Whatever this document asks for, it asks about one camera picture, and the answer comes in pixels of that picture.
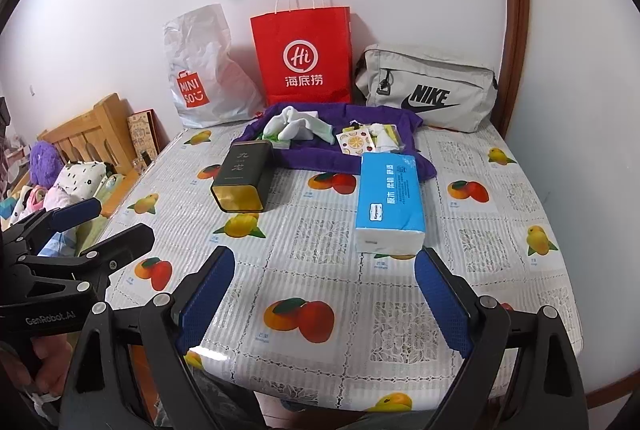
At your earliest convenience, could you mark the fruit print pouch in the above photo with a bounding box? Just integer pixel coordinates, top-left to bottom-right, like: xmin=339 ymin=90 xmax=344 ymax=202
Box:
xmin=336 ymin=124 xmax=373 ymax=156

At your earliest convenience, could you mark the white dotted pillow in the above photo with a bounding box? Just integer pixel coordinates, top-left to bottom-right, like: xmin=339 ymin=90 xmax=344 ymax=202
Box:
xmin=52 ymin=160 xmax=108 ymax=196

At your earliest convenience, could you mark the pile of colourful clothes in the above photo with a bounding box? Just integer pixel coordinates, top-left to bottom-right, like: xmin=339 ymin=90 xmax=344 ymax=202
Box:
xmin=0 ymin=187 xmax=66 ymax=256

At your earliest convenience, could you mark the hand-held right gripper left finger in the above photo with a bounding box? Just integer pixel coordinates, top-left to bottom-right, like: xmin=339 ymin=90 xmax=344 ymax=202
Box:
xmin=59 ymin=245 xmax=263 ymax=430

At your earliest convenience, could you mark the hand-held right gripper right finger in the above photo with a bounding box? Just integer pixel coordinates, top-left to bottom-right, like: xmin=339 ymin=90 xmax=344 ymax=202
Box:
xmin=414 ymin=247 xmax=590 ymax=430

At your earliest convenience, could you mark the pale green patterned cloth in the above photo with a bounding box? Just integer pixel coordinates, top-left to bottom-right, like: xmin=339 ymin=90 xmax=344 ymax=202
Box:
xmin=300 ymin=113 xmax=335 ymax=146

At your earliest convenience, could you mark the red paper bag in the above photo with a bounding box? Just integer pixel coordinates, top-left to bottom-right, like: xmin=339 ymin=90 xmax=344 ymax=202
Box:
xmin=250 ymin=0 xmax=353 ymax=107

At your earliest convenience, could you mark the blue tissue pack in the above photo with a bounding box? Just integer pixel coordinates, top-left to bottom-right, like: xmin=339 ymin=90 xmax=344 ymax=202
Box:
xmin=355 ymin=153 xmax=427 ymax=256

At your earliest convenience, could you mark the grey waist bag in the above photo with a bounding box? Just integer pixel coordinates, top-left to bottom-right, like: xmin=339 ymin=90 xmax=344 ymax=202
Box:
xmin=355 ymin=44 xmax=499 ymax=132

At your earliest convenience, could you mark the dark tea tin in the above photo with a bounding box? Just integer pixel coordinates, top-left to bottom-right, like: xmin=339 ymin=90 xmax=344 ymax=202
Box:
xmin=210 ymin=141 xmax=276 ymax=214

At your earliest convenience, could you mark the person's left hand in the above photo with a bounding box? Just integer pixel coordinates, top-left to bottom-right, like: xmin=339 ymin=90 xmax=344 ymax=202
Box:
xmin=30 ymin=337 xmax=77 ymax=403

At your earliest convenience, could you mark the white plastic shopping bag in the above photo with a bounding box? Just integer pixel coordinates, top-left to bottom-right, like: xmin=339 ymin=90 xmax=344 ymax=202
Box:
xmin=163 ymin=4 xmax=266 ymax=129

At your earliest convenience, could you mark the wooden bed headboard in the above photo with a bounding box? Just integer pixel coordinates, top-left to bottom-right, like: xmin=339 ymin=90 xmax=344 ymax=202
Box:
xmin=37 ymin=93 xmax=141 ymax=211

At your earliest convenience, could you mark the white fluffy cloth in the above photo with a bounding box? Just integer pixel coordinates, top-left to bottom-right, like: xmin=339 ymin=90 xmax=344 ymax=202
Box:
xmin=262 ymin=106 xmax=321 ymax=143

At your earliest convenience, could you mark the purple plush toy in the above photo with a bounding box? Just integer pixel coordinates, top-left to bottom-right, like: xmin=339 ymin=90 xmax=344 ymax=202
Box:
xmin=29 ymin=143 xmax=63 ymax=186

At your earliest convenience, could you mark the fruit print tablecloth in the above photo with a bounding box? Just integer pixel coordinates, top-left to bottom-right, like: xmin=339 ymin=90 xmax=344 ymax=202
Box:
xmin=95 ymin=120 xmax=583 ymax=411

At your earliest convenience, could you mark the brown wooden door frame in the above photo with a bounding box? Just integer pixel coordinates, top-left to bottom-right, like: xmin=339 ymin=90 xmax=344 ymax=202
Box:
xmin=500 ymin=0 xmax=531 ymax=141

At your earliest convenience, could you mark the purple towel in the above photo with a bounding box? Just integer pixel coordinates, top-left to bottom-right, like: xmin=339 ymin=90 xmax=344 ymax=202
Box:
xmin=242 ymin=104 xmax=436 ymax=181

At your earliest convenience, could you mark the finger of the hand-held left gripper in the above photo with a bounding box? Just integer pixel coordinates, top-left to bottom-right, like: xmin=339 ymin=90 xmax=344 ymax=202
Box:
xmin=7 ymin=197 xmax=102 ymax=256
xmin=20 ymin=223 xmax=155 ymax=291

